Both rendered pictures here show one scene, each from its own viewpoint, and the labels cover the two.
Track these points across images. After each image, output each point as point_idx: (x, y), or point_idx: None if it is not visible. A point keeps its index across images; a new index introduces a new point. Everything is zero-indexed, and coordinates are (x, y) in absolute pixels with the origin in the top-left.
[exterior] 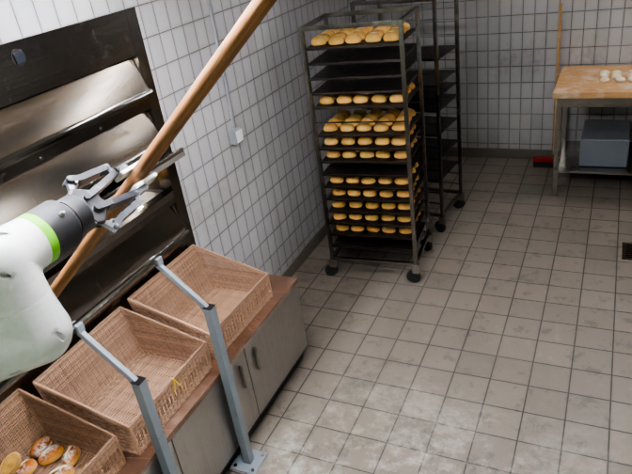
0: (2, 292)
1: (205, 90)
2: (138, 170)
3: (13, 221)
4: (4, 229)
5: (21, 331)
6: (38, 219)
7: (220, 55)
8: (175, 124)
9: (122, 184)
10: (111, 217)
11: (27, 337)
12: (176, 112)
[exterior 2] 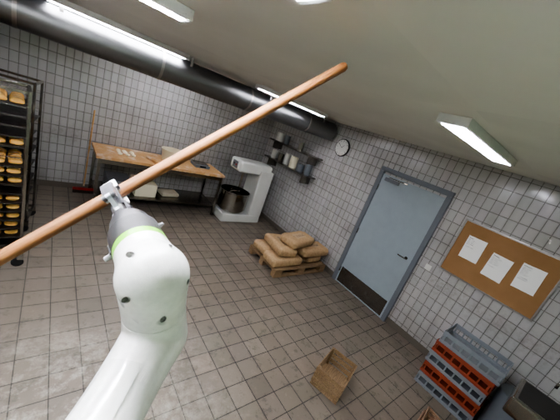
0: (184, 299)
1: (215, 144)
2: (129, 188)
3: (149, 233)
4: (162, 241)
5: (181, 332)
6: (159, 230)
7: (236, 127)
8: (183, 160)
9: (99, 199)
10: (65, 228)
11: (183, 335)
12: (187, 152)
